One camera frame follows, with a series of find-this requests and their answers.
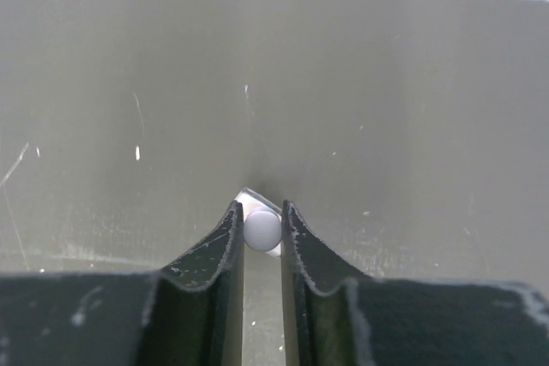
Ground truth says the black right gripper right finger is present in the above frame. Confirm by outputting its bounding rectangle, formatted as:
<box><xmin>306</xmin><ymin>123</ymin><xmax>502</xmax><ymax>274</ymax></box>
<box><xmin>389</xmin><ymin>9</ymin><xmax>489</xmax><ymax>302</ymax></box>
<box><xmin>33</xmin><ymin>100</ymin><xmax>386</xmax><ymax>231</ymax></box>
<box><xmin>281</xmin><ymin>201</ymin><xmax>548</xmax><ymax>365</ymax></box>

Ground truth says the white nail polish bottle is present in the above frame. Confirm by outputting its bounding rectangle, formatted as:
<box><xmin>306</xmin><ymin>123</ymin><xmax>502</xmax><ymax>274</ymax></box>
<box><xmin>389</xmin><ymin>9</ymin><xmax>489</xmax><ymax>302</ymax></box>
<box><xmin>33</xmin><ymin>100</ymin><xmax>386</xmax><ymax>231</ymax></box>
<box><xmin>235</xmin><ymin>188</ymin><xmax>281</xmax><ymax>258</ymax></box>

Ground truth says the white nail polish cap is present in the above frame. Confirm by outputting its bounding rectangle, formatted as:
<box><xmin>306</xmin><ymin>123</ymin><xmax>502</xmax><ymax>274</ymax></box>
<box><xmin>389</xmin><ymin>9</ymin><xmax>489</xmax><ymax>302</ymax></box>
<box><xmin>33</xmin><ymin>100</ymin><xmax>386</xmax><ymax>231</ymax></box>
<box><xmin>244</xmin><ymin>208</ymin><xmax>282</xmax><ymax>252</ymax></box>

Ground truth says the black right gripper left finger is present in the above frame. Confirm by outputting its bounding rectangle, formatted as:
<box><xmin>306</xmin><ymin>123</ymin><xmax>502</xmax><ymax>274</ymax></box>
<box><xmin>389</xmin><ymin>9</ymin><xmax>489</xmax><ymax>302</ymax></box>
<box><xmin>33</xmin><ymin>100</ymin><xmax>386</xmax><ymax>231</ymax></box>
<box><xmin>1</xmin><ymin>201</ymin><xmax>244</xmax><ymax>365</ymax></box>

